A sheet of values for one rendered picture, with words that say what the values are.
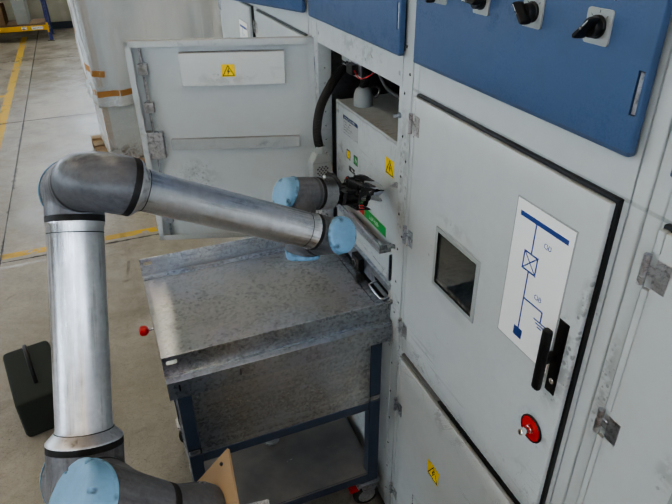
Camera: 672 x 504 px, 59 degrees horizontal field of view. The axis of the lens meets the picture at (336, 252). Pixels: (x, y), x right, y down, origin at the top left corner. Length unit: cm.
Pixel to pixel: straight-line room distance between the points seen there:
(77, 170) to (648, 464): 108
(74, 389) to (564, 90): 104
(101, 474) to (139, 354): 207
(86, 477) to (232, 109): 139
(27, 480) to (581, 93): 245
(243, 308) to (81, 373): 76
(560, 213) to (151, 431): 214
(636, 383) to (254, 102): 157
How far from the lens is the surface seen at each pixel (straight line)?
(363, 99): 196
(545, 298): 113
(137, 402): 294
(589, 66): 97
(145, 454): 271
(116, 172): 117
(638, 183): 96
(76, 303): 128
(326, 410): 198
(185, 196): 122
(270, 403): 187
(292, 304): 192
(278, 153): 222
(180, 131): 223
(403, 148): 154
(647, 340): 99
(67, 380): 130
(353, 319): 179
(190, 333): 186
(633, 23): 92
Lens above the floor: 197
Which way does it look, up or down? 31 degrees down
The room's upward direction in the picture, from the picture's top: 1 degrees counter-clockwise
